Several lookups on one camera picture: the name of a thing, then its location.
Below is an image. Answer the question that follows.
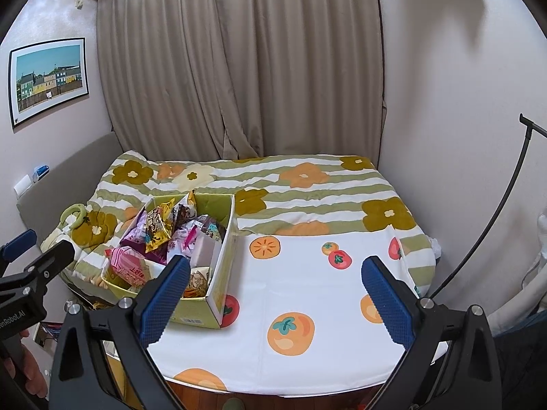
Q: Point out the pink white snack bag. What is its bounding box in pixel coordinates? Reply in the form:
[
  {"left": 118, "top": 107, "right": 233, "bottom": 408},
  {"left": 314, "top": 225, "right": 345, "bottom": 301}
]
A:
[{"left": 167, "top": 222, "right": 198, "bottom": 261}]

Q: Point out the orange red snack bag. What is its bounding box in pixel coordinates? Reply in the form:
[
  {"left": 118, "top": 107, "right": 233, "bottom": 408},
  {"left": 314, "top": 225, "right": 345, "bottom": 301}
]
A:
[{"left": 183, "top": 266, "right": 211, "bottom": 298}]

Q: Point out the yellow potato chips bag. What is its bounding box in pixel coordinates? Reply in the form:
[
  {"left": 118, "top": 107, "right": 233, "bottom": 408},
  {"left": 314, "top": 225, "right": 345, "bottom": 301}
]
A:
[{"left": 185, "top": 191, "right": 197, "bottom": 219}]

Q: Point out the black curved cable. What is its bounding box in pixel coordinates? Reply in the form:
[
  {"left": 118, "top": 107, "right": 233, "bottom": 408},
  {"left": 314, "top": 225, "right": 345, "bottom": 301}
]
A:
[{"left": 428, "top": 112, "right": 547, "bottom": 300}]

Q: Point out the floral striped quilt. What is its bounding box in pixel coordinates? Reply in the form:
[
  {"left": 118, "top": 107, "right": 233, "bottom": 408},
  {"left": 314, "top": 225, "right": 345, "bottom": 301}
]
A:
[{"left": 41, "top": 151, "right": 436, "bottom": 293}]

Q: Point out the green ring toy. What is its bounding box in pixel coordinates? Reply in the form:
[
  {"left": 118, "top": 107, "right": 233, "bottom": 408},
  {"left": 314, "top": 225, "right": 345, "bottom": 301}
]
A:
[{"left": 59, "top": 204, "right": 87, "bottom": 230}]

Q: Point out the blue white wall device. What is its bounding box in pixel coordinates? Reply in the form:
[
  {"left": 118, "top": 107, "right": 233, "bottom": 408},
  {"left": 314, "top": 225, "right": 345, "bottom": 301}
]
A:
[{"left": 31, "top": 165, "right": 50, "bottom": 183}]

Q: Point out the yellow brown snack bag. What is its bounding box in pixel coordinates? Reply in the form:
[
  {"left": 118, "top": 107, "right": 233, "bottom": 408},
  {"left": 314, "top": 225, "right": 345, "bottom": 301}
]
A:
[{"left": 146, "top": 198, "right": 174, "bottom": 253}]

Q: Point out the beige curtain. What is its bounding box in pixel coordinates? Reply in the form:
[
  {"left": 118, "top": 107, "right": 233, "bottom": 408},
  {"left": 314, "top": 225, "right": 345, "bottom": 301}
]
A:
[{"left": 96, "top": 0, "right": 386, "bottom": 162}]

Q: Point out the grey bed headboard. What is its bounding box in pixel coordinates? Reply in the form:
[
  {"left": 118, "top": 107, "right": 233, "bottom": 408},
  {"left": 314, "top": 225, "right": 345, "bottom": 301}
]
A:
[{"left": 17, "top": 132, "right": 122, "bottom": 244}]

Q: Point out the pink striped snack bag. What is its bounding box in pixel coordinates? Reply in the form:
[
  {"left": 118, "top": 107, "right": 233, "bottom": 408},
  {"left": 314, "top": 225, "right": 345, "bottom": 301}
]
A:
[{"left": 106, "top": 246, "right": 151, "bottom": 288}]

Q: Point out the framed houses picture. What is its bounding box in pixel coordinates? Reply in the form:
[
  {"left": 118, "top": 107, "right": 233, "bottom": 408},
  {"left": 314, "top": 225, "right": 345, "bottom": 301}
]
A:
[{"left": 8, "top": 37, "right": 89, "bottom": 129}]

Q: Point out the person's left hand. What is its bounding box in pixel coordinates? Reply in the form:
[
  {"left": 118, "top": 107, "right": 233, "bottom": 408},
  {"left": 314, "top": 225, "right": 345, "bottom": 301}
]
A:
[{"left": 3, "top": 329, "right": 47, "bottom": 398}]

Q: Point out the white wall switch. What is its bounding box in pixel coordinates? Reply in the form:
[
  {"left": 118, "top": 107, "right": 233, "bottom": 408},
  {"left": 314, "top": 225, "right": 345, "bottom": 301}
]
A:
[{"left": 13, "top": 174, "right": 34, "bottom": 198}]

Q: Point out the purple snack bag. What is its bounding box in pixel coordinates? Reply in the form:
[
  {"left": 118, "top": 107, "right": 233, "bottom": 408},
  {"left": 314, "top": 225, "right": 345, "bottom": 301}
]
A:
[{"left": 120, "top": 209, "right": 167, "bottom": 265}]

